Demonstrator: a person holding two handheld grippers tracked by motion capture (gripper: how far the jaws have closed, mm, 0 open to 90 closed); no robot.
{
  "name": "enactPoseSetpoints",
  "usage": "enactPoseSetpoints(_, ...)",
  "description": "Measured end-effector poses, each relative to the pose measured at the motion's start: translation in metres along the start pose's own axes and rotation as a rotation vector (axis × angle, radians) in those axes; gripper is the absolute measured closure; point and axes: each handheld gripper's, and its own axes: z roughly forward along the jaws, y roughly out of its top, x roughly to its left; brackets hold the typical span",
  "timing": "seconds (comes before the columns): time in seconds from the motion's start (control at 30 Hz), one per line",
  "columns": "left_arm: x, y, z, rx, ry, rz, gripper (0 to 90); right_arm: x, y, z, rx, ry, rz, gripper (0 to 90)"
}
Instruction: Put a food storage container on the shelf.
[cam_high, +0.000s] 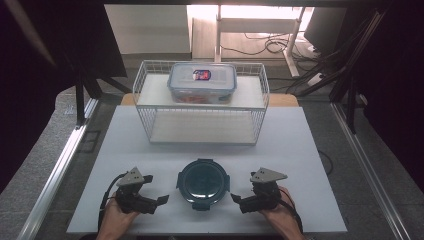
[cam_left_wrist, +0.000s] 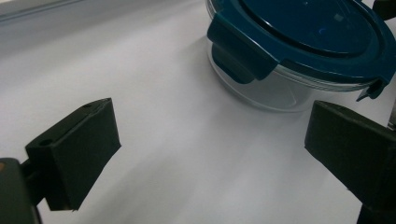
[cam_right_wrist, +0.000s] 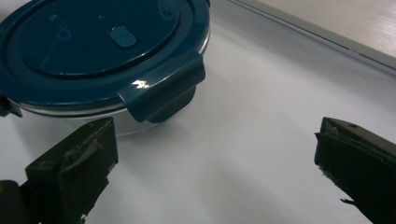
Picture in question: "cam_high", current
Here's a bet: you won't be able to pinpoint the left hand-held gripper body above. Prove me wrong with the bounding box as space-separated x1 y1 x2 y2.
114 166 159 215

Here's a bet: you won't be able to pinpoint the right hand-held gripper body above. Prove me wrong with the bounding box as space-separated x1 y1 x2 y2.
239 166 289 215

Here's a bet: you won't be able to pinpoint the round dark lidded container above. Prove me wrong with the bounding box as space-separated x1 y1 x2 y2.
175 157 232 212

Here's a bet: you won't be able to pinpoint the white wire rack shelf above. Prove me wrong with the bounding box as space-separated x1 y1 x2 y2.
132 59 271 147

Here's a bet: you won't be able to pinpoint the clear rectangular lidded container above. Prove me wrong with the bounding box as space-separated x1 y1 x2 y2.
166 62 238 105

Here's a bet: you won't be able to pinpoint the person's left hand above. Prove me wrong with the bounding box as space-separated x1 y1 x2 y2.
95 192 141 235

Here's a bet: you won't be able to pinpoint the person's right hand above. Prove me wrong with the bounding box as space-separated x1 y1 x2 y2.
259 186 304 235

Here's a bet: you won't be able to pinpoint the wooden board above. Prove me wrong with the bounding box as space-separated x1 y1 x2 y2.
119 92 300 108

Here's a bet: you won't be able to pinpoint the black metal stand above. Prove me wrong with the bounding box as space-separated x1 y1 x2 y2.
329 9 392 135
73 58 133 130

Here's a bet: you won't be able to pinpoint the white power strip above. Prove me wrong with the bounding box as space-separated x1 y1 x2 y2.
306 72 325 88

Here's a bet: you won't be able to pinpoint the white cabinet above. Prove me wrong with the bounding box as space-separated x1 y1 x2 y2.
104 4 193 56

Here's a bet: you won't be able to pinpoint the dark curtain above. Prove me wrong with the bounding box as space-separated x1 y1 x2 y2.
353 0 424 196
0 0 128 195

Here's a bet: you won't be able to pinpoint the dark monitor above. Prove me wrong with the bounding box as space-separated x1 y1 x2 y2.
303 7 348 56

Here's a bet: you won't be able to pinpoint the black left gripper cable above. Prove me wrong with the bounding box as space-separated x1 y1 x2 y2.
97 171 130 232

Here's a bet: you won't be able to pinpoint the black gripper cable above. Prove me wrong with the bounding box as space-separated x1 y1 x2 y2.
97 171 130 232
279 189 305 234

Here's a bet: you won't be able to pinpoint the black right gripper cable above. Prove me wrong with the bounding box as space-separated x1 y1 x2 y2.
279 189 305 234

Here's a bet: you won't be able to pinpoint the thin black cable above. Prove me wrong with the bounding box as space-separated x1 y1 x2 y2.
317 149 335 177

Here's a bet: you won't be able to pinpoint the aluminium rail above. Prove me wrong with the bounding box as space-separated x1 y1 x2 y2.
15 97 100 240
330 102 414 240

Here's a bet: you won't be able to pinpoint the bundle of black cables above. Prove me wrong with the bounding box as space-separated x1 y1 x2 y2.
285 46 358 98

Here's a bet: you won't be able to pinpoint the black floor cables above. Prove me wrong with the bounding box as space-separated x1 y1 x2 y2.
219 31 322 58

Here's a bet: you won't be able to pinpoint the white desk frame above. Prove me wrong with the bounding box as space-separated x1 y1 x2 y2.
214 4 306 79

